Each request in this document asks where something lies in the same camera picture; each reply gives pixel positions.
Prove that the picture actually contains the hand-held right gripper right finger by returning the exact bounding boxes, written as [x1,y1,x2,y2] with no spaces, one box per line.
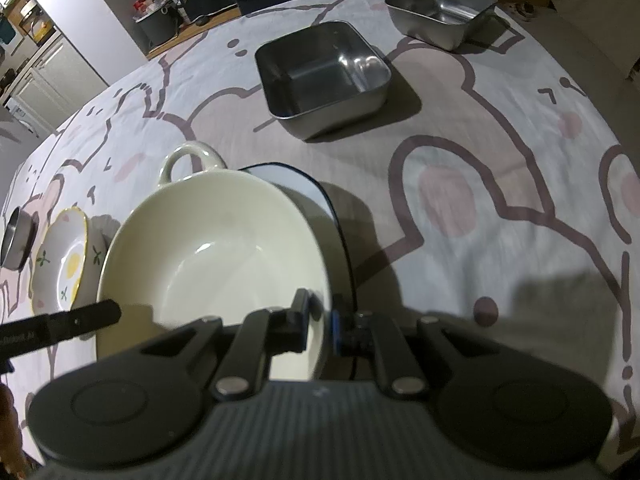
[328,296,501,402]

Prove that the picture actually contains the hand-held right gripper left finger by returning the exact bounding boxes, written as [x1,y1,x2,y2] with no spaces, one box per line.
[142,288,321,402]

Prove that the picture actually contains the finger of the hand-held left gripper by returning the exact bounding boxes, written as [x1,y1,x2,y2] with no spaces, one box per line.
[30,300,122,348]

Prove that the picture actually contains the yellow rimmed floral bowl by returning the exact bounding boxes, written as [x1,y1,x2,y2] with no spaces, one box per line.
[31,206,108,313]

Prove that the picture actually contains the white leaf print plate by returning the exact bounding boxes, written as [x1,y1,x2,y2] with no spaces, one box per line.
[237,161,358,381]

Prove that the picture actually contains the cream bowl with handles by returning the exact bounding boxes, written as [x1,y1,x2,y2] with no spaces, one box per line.
[96,141,333,386]

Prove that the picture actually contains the large rectangular steel container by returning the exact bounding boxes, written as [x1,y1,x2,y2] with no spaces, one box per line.
[255,21,392,140]

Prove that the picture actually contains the person's left forearm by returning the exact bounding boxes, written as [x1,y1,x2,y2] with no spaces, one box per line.
[0,385,23,480]

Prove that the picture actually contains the round steel bowl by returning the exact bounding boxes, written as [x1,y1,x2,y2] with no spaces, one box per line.
[0,206,38,271]

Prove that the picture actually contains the bear print tablecloth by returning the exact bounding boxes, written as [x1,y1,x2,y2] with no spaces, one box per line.
[0,0,640,461]

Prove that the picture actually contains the white kitchen base cabinet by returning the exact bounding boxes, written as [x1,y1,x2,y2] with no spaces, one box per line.
[0,35,108,136]

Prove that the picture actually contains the grey trash bin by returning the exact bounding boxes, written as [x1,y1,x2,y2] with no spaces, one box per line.
[134,2,177,47]

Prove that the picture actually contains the small rectangular steel container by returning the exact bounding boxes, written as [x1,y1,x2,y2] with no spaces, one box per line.
[385,0,498,51]

